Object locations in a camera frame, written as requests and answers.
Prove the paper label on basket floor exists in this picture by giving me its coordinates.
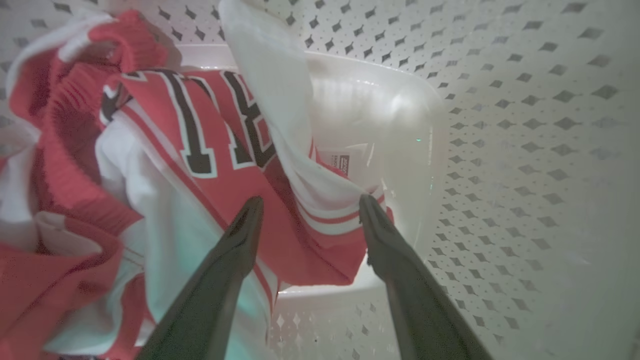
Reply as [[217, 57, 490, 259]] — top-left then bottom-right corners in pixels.
[[317, 146, 373, 181]]

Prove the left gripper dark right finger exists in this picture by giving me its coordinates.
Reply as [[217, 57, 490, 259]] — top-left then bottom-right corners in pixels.
[[359, 194, 496, 360]]

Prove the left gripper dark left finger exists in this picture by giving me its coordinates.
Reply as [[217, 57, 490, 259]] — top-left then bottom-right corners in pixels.
[[135, 196, 265, 360]]

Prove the white jersey with red panel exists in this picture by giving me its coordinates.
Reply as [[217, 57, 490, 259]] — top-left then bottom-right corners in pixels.
[[95, 0, 396, 360]]

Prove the cream laundry basket brown rim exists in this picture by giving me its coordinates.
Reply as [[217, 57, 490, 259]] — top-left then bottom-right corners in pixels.
[[0, 0, 640, 360]]

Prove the red garment with ribbed trim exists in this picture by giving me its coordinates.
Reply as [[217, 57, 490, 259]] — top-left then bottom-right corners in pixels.
[[0, 9, 171, 360]]

